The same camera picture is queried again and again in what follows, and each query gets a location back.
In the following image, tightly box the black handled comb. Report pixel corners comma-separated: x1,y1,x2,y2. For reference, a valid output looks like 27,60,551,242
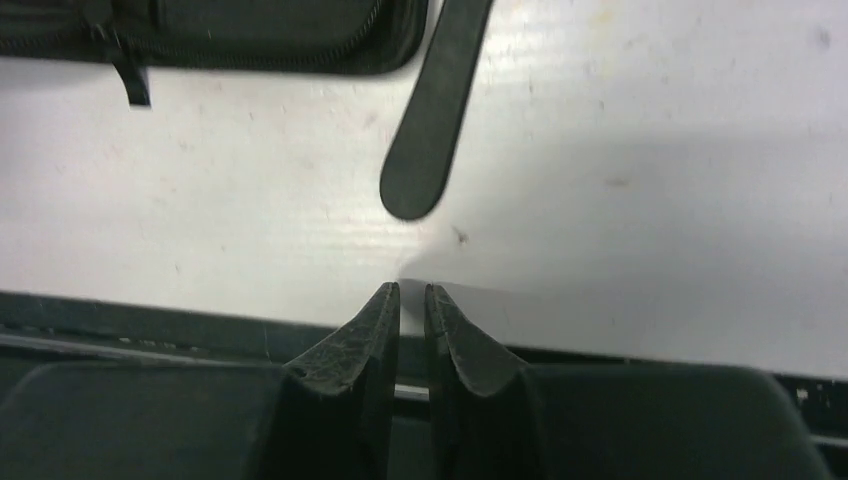
380,0,494,221

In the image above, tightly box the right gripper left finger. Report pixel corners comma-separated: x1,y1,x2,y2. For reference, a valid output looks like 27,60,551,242
281,282,400,479

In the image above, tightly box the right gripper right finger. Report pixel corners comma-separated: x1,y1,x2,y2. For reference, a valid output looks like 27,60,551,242
424,284,541,479

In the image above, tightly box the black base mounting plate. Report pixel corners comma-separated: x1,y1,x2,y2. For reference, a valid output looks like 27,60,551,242
1,292,847,479

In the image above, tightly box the black zippered tool case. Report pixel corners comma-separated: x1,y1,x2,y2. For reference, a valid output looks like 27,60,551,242
1,0,429,107

